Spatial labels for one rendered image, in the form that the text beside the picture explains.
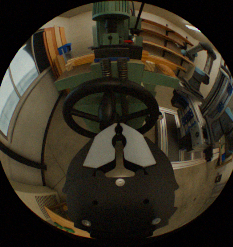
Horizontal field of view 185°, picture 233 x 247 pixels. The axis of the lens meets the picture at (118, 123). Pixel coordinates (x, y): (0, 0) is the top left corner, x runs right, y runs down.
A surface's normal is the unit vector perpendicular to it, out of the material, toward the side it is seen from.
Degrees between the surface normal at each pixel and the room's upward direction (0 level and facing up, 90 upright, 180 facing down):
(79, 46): 90
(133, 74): 90
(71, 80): 90
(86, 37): 90
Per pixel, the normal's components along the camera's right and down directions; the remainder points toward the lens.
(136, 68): 0.03, 0.87
